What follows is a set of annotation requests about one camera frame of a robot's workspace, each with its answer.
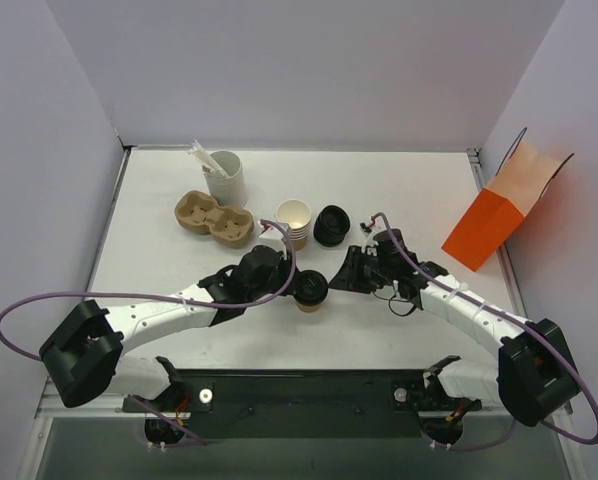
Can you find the black plastic cup lid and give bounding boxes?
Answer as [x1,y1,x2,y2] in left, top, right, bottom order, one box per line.
[293,270,329,307]

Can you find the single brown paper cup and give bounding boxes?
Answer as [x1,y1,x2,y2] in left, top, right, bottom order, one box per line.
[296,301,321,313]

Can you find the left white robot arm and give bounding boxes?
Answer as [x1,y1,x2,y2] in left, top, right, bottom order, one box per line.
[39,245,296,411]

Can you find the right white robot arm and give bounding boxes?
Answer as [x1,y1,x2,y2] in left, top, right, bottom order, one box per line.
[329,229,581,426]

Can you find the orange paper takeout bag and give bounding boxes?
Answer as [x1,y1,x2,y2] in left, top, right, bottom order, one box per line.
[442,129,570,272]

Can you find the stack of black cup lids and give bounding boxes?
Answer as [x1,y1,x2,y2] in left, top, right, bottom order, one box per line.
[313,205,350,247]

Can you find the stack of brown paper cups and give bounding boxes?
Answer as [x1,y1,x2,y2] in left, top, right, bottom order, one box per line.
[275,199,312,251]

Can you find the white cylindrical holder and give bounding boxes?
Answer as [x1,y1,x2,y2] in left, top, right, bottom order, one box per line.
[202,151,248,207]

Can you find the brown pulp cup carrier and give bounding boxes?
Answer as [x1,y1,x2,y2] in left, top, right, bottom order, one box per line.
[174,190,254,249]

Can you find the white wrapped stirrers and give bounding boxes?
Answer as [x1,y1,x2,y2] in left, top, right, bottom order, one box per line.
[188,140,229,178]

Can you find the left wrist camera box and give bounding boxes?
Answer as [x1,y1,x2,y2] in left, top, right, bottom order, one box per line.
[258,220,290,252]

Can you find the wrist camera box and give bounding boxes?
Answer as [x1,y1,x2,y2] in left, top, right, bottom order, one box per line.
[258,220,290,252]
[359,215,386,250]

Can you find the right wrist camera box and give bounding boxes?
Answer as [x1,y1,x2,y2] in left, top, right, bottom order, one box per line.
[359,215,386,250]

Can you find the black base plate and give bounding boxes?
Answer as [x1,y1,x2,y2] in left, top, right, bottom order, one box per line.
[143,369,482,446]

